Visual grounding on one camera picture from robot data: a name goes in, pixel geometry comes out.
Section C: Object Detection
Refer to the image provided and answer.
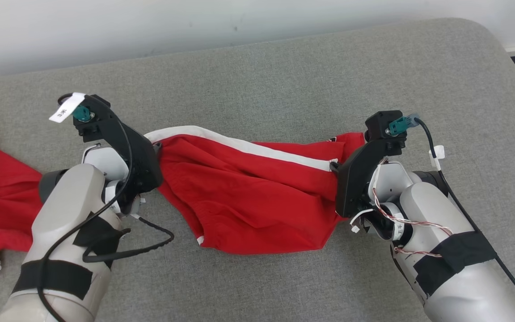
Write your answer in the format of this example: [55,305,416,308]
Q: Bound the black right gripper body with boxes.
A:
[336,139,408,218]

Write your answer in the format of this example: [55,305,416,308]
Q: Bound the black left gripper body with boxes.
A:
[99,107,164,214]

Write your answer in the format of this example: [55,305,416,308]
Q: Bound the red shorts with white stripe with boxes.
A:
[144,125,367,255]

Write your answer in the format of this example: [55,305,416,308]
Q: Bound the red white twisted wires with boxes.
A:
[371,157,455,259]

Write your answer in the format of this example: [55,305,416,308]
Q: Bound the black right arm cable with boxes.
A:
[385,113,515,318]

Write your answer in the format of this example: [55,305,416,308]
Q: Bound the white paper cable tag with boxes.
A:
[49,92,87,123]

